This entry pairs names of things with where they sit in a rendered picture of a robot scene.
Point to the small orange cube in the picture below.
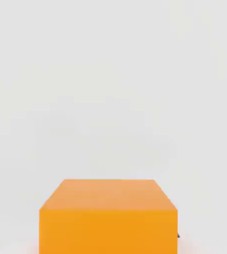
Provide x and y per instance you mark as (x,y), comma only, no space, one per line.
(108,228)

